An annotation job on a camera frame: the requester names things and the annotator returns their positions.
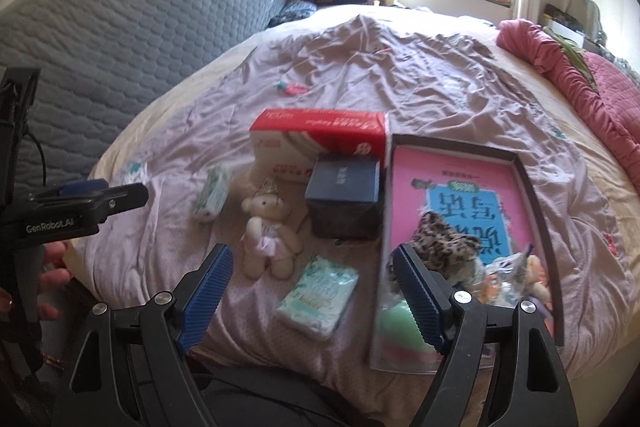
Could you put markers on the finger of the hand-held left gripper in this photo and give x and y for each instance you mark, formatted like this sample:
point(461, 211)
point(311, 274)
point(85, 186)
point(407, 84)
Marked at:
point(80, 188)
point(125, 199)

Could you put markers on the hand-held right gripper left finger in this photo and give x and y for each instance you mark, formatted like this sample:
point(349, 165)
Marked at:
point(205, 292)

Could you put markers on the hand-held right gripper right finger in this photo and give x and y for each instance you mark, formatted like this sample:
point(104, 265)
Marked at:
point(420, 297)

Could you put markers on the green puff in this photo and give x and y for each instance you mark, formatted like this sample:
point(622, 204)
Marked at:
point(397, 322)

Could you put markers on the leopard print scrunchie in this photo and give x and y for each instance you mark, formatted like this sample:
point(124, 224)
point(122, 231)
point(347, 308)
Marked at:
point(440, 237)

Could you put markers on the cream teddy bear purple skirt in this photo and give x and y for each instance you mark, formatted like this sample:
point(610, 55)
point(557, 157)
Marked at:
point(535, 269)

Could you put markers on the pink book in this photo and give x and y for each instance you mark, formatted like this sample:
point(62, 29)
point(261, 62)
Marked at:
point(539, 267)
point(410, 207)

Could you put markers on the person's left hand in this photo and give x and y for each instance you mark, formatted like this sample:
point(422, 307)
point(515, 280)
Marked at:
point(55, 279)

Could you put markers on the pale green tissue pack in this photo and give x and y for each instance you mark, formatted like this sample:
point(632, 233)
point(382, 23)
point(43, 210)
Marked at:
point(320, 297)
point(212, 194)

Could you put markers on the white floral scrunchie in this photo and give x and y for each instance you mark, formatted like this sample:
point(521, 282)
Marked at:
point(510, 277)

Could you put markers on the cream teddy bear pink skirt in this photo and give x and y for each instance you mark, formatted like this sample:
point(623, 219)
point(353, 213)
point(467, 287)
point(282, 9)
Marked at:
point(265, 207)

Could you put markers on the dark blue box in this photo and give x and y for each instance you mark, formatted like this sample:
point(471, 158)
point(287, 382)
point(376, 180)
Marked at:
point(345, 179)

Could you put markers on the grey quilted headboard cover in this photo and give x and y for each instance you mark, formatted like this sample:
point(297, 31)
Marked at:
point(125, 32)

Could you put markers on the red and white tissue box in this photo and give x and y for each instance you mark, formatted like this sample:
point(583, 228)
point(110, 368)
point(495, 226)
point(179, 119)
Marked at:
point(320, 124)

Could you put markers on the lilac bed sheet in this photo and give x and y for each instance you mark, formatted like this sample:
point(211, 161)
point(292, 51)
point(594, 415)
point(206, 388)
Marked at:
point(400, 72)

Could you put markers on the dark patterned cloth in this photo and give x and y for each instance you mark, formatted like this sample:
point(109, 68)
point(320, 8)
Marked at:
point(292, 13)

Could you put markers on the pink quilted blanket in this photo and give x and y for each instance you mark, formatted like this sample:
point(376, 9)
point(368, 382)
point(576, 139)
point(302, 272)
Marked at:
point(615, 107)

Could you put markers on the green patterned cloth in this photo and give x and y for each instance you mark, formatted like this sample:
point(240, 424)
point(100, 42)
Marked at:
point(575, 57)

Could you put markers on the black box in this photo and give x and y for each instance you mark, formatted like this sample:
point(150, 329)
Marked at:
point(560, 16)

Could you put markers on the pale scalloped mirror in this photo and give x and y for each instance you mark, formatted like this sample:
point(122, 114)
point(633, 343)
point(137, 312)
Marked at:
point(585, 14)

